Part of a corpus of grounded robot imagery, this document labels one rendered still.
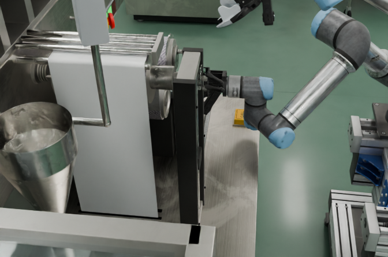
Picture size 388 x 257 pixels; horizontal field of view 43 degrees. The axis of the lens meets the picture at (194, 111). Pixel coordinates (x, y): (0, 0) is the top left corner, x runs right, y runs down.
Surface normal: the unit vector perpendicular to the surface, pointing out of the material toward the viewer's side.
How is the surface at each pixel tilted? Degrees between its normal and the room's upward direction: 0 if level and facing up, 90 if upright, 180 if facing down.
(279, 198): 0
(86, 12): 90
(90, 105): 90
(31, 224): 0
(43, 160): 90
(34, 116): 90
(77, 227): 0
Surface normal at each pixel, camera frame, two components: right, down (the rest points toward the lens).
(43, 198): 0.21, 0.79
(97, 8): 0.32, 0.56
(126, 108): -0.13, 0.59
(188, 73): -0.02, -0.80
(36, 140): 0.29, 0.29
